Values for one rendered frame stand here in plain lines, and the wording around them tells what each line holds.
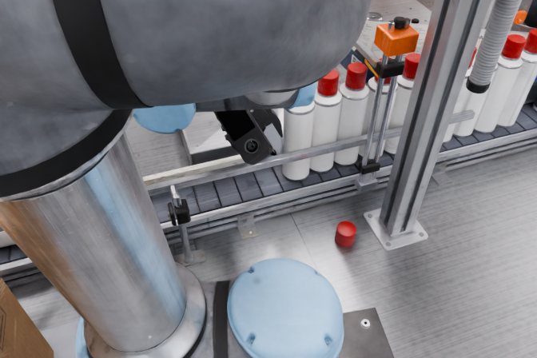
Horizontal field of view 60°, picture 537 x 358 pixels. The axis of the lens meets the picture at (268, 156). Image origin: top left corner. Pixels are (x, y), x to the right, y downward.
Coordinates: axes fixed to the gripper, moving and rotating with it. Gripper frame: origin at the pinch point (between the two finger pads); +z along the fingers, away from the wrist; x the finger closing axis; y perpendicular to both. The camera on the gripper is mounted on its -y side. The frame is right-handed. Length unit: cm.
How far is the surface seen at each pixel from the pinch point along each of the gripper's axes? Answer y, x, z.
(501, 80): -1.5, -41.9, 15.4
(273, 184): -1.6, 3.7, 4.1
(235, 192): -1.0, 9.9, 0.6
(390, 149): -1.2, -17.9, 15.0
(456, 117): -3.6, -31.0, 14.8
